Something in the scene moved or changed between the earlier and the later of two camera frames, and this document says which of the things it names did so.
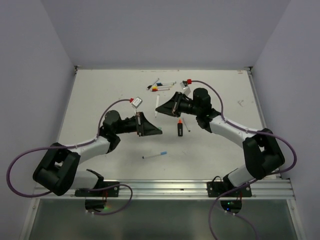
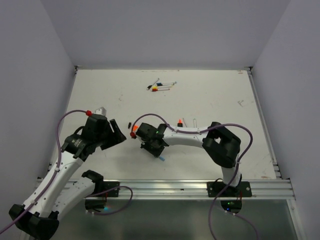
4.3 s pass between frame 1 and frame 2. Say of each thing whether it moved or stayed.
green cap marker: moved
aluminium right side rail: stayed
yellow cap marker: stayed
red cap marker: stayed
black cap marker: stayed
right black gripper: moved
